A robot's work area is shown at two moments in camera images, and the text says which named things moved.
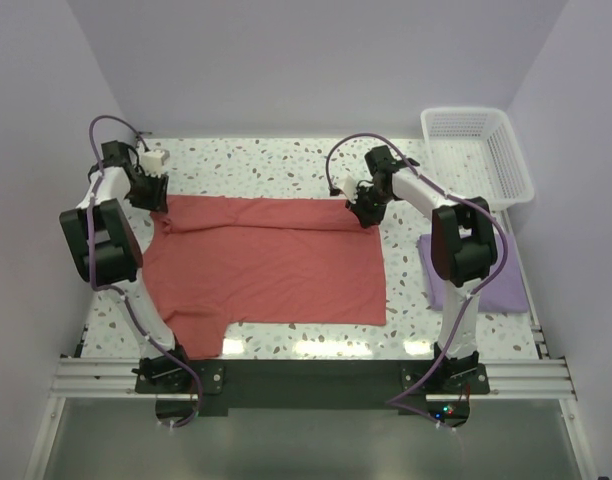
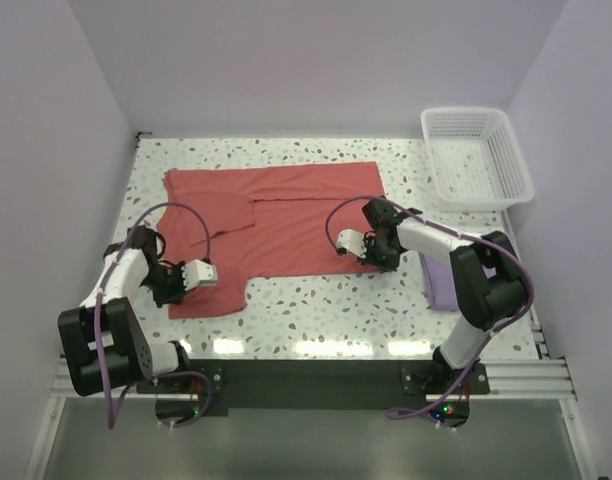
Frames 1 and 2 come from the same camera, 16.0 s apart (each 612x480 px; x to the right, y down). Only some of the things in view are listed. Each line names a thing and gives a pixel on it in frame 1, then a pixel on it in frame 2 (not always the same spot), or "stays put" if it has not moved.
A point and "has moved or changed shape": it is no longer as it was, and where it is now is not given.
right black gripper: (359, 207) -> (391, 265)
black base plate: (320, 386) stays put
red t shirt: (219, 260) has moved or changed shape
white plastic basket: (476, 154) stays put
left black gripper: (157, 201) -> (173, 297)
